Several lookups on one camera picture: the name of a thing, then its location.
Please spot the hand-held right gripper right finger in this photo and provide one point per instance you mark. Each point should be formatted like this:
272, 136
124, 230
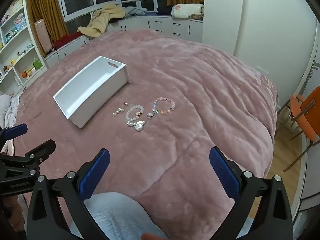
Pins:
223, 173

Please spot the pink plush blanket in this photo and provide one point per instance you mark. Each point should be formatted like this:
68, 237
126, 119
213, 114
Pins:
200, 92

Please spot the green box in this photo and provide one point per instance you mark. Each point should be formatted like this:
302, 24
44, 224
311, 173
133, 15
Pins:
37, 63

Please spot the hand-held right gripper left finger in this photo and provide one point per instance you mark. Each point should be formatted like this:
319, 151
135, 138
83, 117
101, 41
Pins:
96, 175

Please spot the white floral pillow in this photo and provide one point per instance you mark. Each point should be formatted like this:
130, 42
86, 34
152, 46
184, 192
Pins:
187, 11

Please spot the white rectangular storage box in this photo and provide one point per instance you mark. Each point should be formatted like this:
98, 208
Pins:
85, 97

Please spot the white crumpled quilt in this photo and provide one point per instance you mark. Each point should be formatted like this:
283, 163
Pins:
10, 110

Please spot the small clear crystal earring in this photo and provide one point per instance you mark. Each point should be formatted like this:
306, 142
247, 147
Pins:
150, 116

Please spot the orange toy figure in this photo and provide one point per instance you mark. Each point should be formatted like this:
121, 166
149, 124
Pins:
24, 74

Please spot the grey clothes pile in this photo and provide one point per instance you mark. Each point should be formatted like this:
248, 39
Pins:
135, 10

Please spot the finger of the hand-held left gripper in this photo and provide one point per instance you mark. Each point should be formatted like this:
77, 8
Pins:
42, 150
16, 131

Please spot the silver heart earring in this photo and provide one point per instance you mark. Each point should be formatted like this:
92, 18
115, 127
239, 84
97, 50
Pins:
139, 126

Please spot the red cloth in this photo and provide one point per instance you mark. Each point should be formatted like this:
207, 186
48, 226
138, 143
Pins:
66, 40

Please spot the light blue cloth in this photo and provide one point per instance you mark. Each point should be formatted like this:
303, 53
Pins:
120, 215

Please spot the beige fleece blanket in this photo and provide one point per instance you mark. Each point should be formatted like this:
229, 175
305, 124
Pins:
105, 17

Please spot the white window seat cabinet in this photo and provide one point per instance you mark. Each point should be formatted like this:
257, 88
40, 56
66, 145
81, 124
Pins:
162, 25

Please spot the white bookshelf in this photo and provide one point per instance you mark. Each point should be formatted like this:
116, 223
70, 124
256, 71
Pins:
17, 47

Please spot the orange metal chair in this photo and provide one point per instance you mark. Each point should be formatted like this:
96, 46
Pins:
308, 105

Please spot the pink standing heater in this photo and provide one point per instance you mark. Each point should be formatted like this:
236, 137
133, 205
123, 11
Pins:
43, 36

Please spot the dark navy cushion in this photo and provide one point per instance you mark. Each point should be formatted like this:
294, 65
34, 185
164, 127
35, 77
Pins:
164, 11

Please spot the pearl row earring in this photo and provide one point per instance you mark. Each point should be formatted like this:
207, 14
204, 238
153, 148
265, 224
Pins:
117, 111

